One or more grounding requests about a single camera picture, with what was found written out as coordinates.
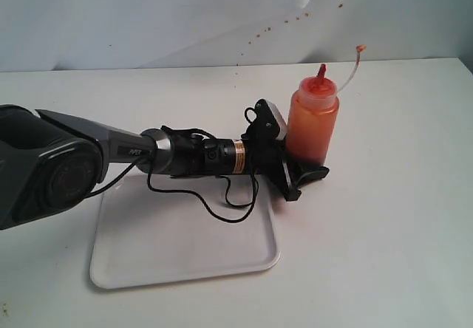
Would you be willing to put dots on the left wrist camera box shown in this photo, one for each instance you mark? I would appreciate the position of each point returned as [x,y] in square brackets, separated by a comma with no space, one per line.
[269,121]

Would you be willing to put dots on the ketchup squeeze bottle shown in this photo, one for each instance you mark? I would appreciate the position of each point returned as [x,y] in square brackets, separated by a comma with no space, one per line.
[312,116]

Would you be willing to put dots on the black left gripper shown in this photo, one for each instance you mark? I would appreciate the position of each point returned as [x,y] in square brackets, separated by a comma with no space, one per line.
[269,158]

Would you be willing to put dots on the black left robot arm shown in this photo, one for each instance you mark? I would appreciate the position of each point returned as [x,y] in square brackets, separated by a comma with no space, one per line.
[50,162]

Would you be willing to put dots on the white rectangular tray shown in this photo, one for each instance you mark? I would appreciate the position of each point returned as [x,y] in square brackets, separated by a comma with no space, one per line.
[158,231]

